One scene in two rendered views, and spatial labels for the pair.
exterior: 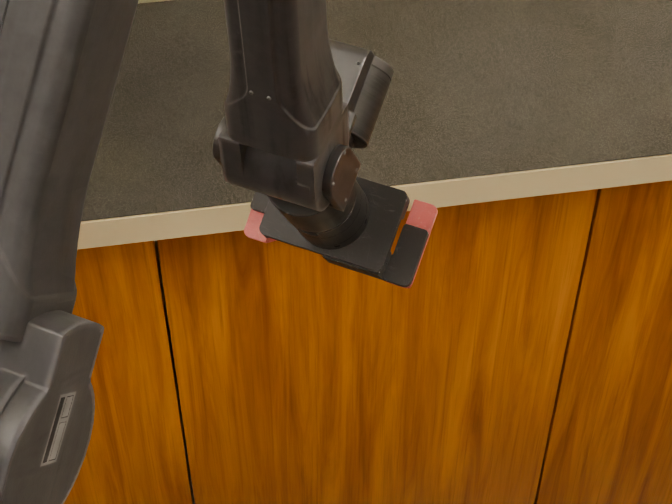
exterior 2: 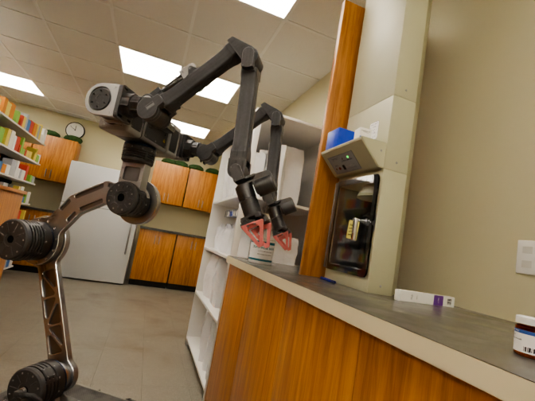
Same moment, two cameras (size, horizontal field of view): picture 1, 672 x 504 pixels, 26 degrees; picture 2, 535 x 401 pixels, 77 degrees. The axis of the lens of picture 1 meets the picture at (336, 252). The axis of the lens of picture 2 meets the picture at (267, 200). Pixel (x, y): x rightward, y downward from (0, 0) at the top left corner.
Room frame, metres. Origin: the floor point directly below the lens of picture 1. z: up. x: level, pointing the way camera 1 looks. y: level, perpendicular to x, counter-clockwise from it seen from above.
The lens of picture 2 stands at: (0.59, -1.04, 1.05)
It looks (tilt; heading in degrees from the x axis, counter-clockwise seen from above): 7 degrees up; 80
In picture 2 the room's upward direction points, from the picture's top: 10 degrees clockwise
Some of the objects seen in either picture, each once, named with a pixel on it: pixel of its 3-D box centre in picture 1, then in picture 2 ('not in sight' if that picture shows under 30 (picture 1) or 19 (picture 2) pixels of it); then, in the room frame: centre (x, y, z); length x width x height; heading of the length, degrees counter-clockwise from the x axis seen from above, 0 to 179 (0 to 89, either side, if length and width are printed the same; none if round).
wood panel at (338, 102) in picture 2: not in sight; (365, 143); (1.31, 0.53, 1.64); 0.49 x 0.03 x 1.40; 9
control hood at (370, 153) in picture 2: not in sight; (349, 159); (1.13, 0.28, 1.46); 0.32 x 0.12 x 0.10; 99
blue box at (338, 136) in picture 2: not in sight; (341, 142); (1.12, 0.36, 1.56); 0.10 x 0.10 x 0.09; 9
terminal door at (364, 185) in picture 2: not in sight; (349, 224); (1.18, 0.29, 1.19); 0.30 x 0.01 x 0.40; 98
